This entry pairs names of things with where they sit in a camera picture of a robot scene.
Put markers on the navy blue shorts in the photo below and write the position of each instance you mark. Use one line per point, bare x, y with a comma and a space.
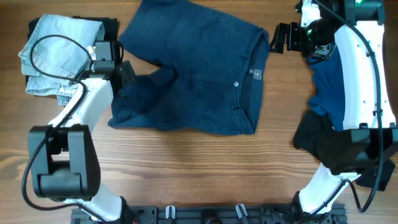
211, 66

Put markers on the blue garment in pile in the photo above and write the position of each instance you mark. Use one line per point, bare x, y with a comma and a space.
329, 98

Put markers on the folded light blue jeans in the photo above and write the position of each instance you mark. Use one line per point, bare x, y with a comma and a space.
45, 86

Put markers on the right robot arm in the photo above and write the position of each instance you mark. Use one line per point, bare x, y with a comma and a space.
359, 37

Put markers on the folded black garment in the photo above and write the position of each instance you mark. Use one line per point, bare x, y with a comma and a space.
109, 28

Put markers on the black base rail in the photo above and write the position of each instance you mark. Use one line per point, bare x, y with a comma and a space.
262, 214

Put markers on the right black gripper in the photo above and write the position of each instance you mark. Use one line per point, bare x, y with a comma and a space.
292, 30

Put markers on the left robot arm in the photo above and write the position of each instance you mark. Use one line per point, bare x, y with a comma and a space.
63, 169

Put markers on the black garment under pile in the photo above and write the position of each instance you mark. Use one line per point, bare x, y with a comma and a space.
346, 144

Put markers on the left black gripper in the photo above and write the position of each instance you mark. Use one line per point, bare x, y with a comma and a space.
125, 68

